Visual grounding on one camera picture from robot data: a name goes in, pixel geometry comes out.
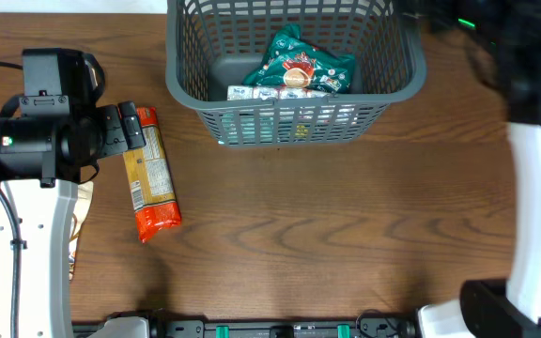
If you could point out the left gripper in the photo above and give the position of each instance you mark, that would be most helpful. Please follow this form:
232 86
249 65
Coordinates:
115 137

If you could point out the orange biscuit packet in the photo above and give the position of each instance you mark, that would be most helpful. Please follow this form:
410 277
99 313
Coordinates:
153 197

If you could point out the grey plastic basket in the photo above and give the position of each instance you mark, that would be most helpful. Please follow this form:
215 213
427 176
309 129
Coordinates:
211 45

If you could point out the green Nescafe coffee bag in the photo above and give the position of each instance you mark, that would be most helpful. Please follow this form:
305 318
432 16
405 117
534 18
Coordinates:
291 62

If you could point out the pantree snack pouch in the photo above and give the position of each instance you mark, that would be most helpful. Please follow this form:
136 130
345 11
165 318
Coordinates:
93 79
83 203

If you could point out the mint green wipes pack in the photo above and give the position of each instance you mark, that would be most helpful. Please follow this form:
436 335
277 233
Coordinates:
246 129

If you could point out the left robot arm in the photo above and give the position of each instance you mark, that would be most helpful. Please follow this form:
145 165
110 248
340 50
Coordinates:
48 135

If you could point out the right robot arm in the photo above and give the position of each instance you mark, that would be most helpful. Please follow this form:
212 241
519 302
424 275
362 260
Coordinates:
510 32

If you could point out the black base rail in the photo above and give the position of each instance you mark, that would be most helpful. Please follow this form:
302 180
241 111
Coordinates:
369 324

